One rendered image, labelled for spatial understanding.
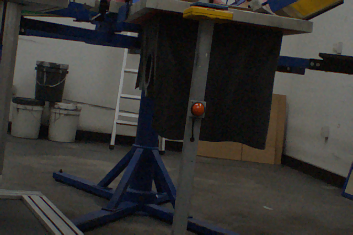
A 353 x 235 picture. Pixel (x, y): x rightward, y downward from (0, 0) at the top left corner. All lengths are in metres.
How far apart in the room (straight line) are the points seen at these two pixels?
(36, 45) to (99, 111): 0.90
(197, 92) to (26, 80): 4.96
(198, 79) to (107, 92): 4.93
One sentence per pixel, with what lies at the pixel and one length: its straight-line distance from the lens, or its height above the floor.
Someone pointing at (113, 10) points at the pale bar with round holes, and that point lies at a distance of 3.08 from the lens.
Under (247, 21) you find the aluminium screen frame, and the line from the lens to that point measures 2.35.
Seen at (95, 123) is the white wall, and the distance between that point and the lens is 7.01.
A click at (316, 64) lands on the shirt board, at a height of 0.90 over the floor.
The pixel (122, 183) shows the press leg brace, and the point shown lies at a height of 0.17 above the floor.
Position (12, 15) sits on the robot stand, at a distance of 2.18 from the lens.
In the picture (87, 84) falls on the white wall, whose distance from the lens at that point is 6.99.
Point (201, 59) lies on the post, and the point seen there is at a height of 0.80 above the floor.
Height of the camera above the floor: 0.73
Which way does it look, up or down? 3 degrees down
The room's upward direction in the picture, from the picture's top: 8 degrees clockwise
